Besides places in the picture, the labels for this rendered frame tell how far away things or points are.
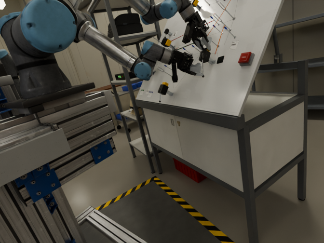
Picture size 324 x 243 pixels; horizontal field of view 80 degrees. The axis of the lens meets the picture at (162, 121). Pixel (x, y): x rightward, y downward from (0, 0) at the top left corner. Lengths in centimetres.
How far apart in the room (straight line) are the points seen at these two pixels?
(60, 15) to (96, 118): 35
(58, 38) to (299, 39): 335
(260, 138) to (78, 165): 86
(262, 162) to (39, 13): 112
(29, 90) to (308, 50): 345
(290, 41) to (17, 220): 359
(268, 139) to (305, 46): 257
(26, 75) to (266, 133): 107
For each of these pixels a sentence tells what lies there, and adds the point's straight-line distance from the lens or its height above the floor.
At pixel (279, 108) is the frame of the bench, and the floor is 80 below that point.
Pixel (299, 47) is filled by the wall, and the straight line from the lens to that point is 362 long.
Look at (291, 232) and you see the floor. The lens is 161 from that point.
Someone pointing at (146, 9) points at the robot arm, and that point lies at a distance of 109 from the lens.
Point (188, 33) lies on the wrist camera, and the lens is 111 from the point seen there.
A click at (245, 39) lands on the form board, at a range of 115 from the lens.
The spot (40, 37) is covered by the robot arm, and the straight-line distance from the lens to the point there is 58.
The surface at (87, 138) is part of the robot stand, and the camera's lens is 75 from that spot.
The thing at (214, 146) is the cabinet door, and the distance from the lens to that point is 118.
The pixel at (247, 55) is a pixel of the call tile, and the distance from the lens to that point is 103.
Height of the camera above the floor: 119
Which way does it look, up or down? 18 degrees down
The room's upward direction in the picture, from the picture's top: 13 degrees counter-clockwise
